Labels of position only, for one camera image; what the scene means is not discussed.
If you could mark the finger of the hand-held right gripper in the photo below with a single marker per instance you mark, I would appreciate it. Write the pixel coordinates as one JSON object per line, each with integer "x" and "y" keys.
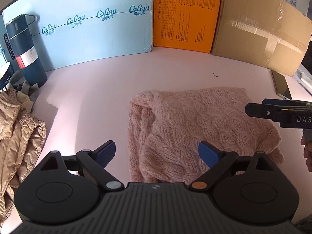
{"x": 260, "y": 112}
{"x": 275, "y": 101}

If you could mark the pink knit sweater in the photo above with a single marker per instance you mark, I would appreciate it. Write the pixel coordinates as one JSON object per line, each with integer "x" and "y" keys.
{"x": 195, "y": 117}

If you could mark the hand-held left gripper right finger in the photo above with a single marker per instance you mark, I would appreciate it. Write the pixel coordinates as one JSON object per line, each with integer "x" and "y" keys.
{"x": 208, "y": 154}

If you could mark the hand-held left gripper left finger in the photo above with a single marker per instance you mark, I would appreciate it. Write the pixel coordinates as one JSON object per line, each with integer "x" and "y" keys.
{"x": 106, "y": 153}

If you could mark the light blue carton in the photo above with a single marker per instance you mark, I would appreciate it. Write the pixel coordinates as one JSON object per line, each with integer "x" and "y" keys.
{"x": 97, "y": 36}

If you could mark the orange printed box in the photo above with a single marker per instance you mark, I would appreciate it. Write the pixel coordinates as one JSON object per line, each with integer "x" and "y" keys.
{"x": 185, "y": 17}

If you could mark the dark blue striped box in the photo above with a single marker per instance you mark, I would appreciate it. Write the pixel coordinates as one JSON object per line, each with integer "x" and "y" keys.
{"x": 5, "y": 46}

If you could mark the beige quilted jacket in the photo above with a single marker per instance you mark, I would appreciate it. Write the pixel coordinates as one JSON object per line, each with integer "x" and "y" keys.
{"x": 19, "y": 139}

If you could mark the grey cloth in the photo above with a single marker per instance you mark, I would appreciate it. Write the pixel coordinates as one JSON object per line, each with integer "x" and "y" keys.
{"x": 24, "y": 90}

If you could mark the dark teal thermos bottle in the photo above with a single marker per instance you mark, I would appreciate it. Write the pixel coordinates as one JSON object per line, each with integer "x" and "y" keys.
{"x": 29, "y": 61}

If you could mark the person's right hand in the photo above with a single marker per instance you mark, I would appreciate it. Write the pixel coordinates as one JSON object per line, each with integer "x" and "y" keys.
{"x": 308, "y": 156}

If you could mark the brown cardboard box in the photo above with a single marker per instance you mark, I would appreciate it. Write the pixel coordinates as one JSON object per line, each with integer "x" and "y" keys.
{"x": 256, "y": 29}

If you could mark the black smartphone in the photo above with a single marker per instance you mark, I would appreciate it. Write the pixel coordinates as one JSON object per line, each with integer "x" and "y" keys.
{"x": 280, "y": 85}

